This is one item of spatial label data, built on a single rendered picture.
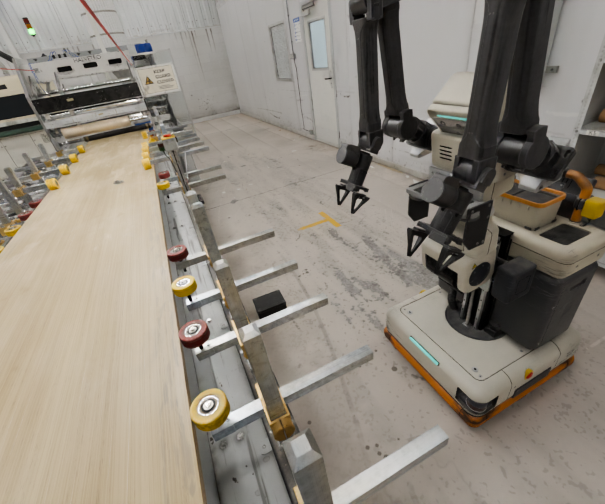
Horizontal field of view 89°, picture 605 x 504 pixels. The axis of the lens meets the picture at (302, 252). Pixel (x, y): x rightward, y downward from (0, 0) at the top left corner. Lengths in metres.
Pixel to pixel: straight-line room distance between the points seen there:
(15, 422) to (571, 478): 1.82
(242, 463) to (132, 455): 0.32
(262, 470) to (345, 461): 0.70
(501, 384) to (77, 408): 1.45
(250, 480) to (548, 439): 1.30
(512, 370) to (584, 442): 0.41
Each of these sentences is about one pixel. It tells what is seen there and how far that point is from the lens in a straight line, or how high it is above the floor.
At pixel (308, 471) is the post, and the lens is 0.41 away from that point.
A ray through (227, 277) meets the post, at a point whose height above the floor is 1.07.
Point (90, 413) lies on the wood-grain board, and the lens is 0.92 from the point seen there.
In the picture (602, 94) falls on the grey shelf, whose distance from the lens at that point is 2.66.
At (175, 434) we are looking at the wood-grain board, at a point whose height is 0.90.
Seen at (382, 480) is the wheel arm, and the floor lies 0.84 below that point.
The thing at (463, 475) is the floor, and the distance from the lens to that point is 1.66.
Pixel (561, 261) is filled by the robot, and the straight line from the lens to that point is 1.40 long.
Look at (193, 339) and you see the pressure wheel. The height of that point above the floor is 0.91.
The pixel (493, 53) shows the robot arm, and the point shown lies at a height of 1.45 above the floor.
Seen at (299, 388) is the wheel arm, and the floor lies 0.83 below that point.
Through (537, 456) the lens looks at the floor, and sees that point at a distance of 1.79.
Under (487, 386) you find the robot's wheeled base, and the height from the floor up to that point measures 0.28.
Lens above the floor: 1.51
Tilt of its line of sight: 33 degrees down
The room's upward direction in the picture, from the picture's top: 10 degrees counter-clockwise
